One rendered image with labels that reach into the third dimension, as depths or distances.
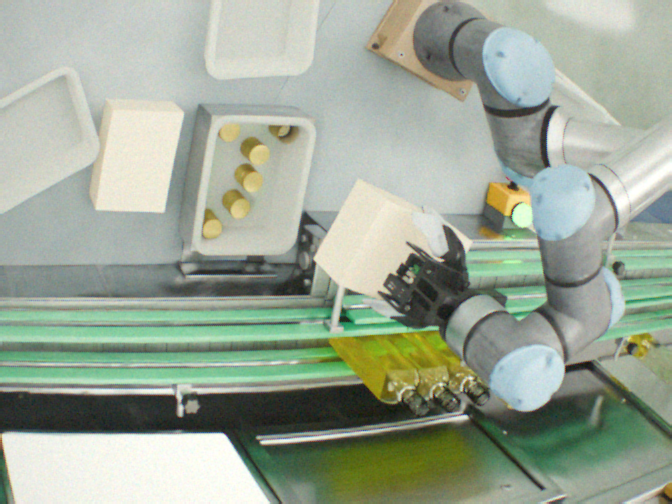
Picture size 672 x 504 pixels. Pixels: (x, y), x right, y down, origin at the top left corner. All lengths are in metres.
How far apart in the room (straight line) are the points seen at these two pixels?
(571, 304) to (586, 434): 0.78
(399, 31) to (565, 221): 0.63
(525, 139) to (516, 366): 0.49
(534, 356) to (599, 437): 0.80
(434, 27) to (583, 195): 0.58
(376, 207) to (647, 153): 0.39
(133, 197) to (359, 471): 0.54
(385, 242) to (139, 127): 0.40
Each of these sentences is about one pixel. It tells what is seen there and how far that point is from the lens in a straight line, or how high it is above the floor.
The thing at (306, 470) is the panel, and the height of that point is 1.10.
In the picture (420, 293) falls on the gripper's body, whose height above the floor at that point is 1.26.
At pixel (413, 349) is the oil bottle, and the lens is 1.36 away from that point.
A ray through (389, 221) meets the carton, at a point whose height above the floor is 1.12.
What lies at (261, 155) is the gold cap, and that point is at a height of 0.81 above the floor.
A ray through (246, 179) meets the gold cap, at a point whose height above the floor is 0.81.
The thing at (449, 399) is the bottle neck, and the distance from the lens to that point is 1.27.
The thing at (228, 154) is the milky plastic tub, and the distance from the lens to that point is 1.35.
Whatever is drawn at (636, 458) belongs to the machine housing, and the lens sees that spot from 1.61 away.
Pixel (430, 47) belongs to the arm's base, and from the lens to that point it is 1.32.
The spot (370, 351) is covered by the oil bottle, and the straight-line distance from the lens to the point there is 1.32.
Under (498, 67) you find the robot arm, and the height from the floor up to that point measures 1.05.
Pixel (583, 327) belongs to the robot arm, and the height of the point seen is 1.43.
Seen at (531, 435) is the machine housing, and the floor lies 1.08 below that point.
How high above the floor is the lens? 1.98
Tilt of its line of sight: 54 degrees down
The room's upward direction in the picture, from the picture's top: 134 degrees clockwise
